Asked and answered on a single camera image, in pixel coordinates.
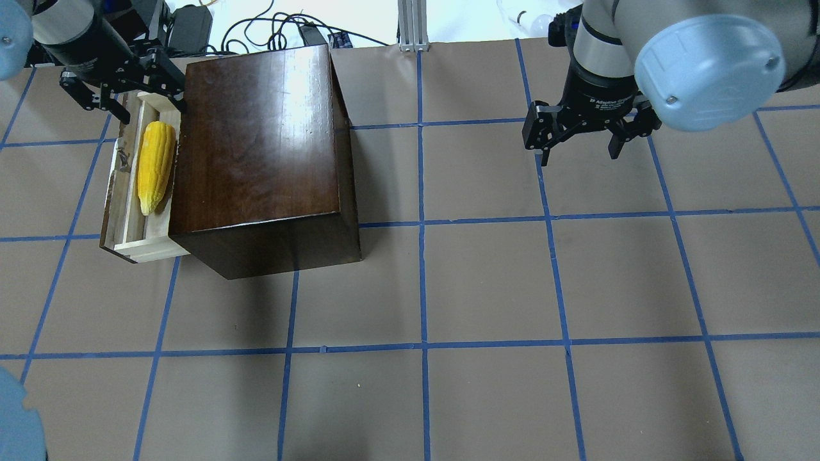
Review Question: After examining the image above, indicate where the dark wooden drawer cabinet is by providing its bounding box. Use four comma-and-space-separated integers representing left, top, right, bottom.
168, 45, 361, 280

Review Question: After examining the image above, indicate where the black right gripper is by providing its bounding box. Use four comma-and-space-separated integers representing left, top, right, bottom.
522, 67, 662, 167

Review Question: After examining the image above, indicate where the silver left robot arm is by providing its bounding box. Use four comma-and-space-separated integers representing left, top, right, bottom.
1, 1, 186, 124

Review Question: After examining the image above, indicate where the aluminium frame post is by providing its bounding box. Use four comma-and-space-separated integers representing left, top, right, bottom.
397, 0, 429, 53

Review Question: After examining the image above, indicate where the wooden drawer with white handle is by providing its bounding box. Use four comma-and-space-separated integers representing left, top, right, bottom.
99, 91, 188, 263

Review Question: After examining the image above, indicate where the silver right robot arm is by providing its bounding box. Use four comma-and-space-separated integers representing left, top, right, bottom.
49, 1, 818, 165

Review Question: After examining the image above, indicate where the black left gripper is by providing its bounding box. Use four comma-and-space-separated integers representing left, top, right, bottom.
59, 18, 187, 125

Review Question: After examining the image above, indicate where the yellow plastic corn cob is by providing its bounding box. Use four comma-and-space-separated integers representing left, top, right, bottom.
136, 120, 177, 216

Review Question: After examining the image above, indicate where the black power adapter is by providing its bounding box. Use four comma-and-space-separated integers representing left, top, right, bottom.
167, 5, 213, 54

